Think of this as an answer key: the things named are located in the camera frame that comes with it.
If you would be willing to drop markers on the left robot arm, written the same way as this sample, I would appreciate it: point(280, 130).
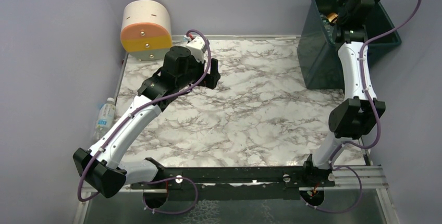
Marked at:
point(100, 165)

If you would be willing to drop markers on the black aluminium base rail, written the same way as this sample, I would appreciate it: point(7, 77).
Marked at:
point(252, 183)

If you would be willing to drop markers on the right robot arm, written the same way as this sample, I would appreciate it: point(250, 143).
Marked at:
point(337, 38)

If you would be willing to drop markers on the clear bottle green label back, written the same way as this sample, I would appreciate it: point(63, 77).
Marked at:
point(326, 23)

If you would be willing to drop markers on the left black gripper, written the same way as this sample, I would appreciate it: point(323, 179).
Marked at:
point(210, 74)

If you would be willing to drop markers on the tall clear bottle blue label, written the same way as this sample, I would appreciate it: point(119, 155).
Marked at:
point(105, 119)

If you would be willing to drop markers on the dark green plastic bin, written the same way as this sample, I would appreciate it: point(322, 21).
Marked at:
point(320, 65)

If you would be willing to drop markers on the amber tea bottle red label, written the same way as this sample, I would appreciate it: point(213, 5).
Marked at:
point(332, 18)

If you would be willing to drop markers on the round pastel drawer cabinet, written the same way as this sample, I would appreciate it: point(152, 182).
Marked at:
point(146, 30)

